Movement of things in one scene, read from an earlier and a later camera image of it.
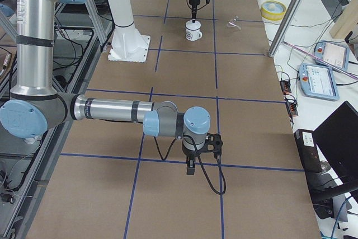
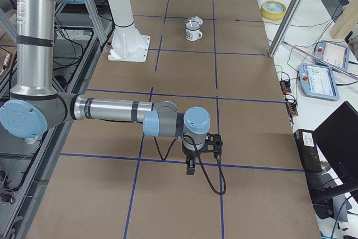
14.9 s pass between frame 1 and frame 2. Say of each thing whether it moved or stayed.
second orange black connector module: stayed
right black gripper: stayed
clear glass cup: moved
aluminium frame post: stayed
